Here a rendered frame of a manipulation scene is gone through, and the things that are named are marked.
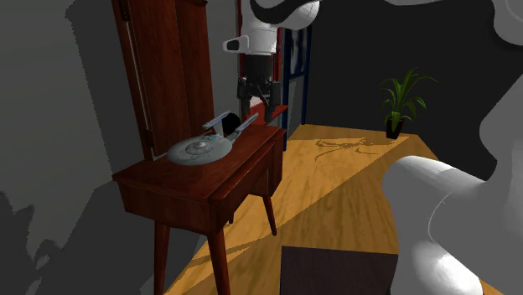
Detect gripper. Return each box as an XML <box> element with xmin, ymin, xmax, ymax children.
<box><xmin>237</xmin><ymin>54</ymin><xmax>283</xmax><ymax>123</ymax></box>

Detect red low cabinet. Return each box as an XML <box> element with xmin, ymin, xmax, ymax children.
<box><xmin>246</xmin><ymin>102</ymin><xmax>289</xmax><ymax>126</ymax></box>

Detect black round object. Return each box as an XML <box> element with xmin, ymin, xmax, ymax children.
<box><xmin>222</xmin><ymin>112</ymin><xmax>243</xmax><ymax>136</ymax></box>

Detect grey spaceship model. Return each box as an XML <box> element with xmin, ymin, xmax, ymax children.
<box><xmin>166</xmin><ymin>109</ymin><xmax>260</xmax><ymax>166</ymax></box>

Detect tall brown wooden door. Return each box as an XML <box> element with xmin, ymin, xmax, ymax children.
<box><xmin>111</xmin><ymin>0</ymin><xmax>216</xmax><ymax>161</ymax></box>

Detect brown wooden desk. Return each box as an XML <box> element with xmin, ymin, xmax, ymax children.
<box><xmin>111</xmin><ymin>124</ymin><xmax>287</xmax><ymax>295</ymax></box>

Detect green potted plant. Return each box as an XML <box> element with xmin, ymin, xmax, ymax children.
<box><xmin>379</xmin><ymin>67</ymin><xmax>438</xmax><ymax>140</ymax></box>

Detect blue frame rack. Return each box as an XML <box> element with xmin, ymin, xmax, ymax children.
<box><xmin>282</xmin><ymin>25</ymin><xmax>313</xmax><ymax>140</ymax></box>

